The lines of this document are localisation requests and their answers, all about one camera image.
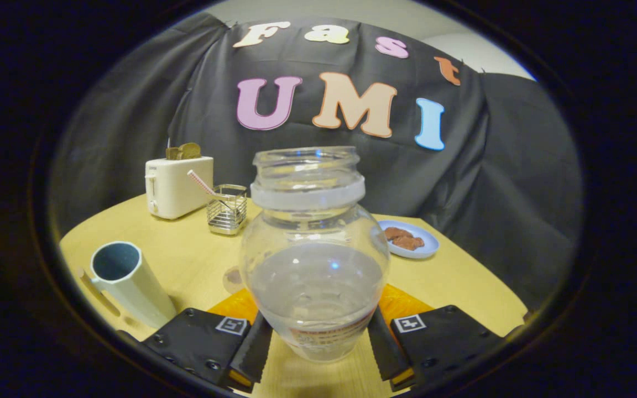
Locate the clear plastic juice bottle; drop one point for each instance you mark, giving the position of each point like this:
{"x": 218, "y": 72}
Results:
{"x": 313, "y": 276}

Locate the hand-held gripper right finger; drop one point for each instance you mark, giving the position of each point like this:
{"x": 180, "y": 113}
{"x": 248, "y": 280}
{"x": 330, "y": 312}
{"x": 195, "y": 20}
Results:
{"x": 387, "y": 354}

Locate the brown toast slice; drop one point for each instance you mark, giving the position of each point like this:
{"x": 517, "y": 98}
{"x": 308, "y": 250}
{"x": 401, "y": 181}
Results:
{"x": 186, "y": 151}

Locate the wooden table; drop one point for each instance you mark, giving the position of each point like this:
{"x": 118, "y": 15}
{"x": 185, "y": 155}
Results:
{"x": 197, "y": 260}

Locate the light blue plate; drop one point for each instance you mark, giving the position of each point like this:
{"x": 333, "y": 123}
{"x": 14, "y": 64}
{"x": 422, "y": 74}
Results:
{"x": 426, "y": 249}

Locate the pale green cup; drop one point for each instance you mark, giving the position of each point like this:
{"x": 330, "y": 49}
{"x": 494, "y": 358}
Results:
{"x": 141, "y": 293}

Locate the white toaster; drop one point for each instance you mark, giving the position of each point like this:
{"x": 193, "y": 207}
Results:
{"x": 177, "y": 188}

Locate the brown meat piece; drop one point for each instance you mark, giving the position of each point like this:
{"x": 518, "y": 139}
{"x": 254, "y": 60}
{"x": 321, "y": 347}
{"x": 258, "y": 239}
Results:
{"x": 408, "y": 242}
{"x": 397, "y": 232}

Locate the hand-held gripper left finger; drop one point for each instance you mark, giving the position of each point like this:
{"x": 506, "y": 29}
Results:
{"x": 252, "y": 354}

